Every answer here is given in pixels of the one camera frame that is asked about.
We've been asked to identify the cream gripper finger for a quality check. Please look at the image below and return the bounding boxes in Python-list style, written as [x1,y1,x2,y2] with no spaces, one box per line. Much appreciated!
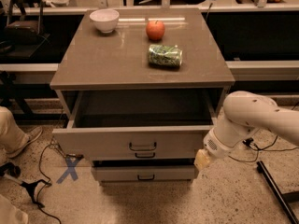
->
[194,149,211,171]

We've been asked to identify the drawer with black handle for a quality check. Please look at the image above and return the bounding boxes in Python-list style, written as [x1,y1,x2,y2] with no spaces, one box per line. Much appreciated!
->
[53,89,213,160]
[92,150,196,161]
[92,165,198,182]

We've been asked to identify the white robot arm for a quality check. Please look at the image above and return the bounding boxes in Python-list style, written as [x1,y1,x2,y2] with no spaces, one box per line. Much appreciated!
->
[194,91,299,171]

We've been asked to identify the grey drawer cabinet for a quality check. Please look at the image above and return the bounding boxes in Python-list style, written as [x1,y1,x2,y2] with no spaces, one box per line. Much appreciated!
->
[50,7,235,185]

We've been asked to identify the black metal stand leg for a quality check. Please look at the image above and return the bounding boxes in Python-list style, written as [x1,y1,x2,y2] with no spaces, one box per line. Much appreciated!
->
[257,161,299,224]

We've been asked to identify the green soda can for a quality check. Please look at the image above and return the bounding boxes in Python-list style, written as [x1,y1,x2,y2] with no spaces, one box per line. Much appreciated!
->
[148,44,182,68]

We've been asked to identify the red apple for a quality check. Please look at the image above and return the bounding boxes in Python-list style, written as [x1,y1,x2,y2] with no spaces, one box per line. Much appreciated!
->
[146,21,165,41]

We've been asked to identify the blue tape cross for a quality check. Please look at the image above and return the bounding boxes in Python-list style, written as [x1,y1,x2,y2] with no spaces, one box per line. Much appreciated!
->
[56,157,81,184]

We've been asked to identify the white ceramic bowl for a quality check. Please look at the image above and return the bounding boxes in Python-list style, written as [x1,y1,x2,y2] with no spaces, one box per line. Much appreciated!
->
[90,8,120,34]

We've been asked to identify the grey sneaker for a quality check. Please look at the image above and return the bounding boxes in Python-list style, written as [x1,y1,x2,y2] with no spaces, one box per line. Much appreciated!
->
[6,126,43,159]

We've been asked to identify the person leg beige trousers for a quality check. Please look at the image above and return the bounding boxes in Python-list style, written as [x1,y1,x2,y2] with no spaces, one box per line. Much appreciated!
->
[0,107,26,152]

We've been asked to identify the black chair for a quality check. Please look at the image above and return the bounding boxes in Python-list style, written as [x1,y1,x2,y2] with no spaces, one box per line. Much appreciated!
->
[0,0,48,60]

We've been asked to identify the black cable right floor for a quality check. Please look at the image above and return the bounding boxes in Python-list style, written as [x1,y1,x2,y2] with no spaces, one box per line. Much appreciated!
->
[228,102,299,164]

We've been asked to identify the black cable floor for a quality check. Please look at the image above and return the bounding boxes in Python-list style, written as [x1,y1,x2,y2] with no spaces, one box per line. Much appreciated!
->
[20,140,84,224]
[228,102,299,164]

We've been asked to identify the black cable left floor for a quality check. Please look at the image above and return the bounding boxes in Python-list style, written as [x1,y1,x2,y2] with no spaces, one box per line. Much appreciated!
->
[20,140,84,224]

